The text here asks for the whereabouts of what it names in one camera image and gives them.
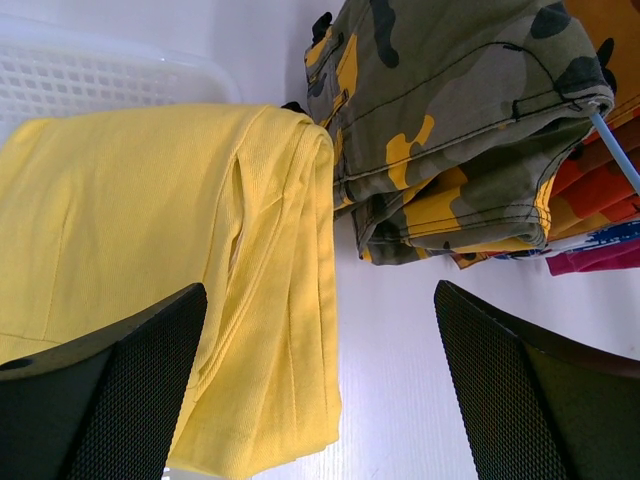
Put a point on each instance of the olive yellow camouflage trousers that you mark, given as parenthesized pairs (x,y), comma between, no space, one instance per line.
(450,120)

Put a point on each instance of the orange camouflage trousers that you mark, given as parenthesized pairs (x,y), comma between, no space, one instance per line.
(590,192)

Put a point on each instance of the pink trousers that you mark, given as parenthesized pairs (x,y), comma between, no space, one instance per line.
(614,257)

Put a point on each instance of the blue hanger of camouflage trousers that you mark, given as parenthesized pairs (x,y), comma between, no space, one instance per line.
(619,155)

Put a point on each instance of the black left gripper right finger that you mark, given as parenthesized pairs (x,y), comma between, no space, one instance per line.
(536,404)

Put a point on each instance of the white plastic basket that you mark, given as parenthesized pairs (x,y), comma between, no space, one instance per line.
(48,71)

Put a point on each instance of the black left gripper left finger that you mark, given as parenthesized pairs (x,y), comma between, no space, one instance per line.
(105,405)

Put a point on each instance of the blue white patterned trousers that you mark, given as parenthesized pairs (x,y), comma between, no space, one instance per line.
(611,235)

